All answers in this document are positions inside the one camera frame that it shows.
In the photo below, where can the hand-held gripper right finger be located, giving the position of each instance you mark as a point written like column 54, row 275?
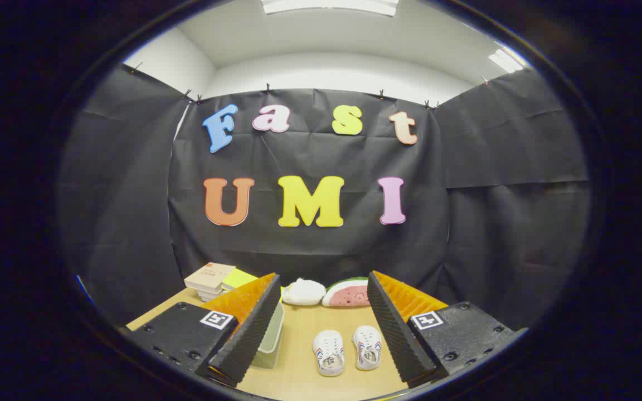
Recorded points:
column 396, row 334

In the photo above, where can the translucent storage box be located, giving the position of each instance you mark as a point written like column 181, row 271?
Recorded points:
column 271, row 340

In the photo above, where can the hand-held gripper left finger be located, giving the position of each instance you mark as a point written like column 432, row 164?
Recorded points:
column 254, row 334

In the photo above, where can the grey book stack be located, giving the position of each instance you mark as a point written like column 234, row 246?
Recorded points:
column 209, row 295

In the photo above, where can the small ceiling light panel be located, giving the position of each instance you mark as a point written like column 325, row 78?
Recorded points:
column 505, row 61

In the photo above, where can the white plush toy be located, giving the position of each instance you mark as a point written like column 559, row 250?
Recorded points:
column 303, row 292

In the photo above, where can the watermelon slice plush toy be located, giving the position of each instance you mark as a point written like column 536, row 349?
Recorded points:
column 348, row 294

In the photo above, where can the white canvas shoe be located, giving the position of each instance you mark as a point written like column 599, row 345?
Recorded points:
column 367, row 347
column 329, row 352

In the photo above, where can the yellow book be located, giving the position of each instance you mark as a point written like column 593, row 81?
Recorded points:
column 240, row 278

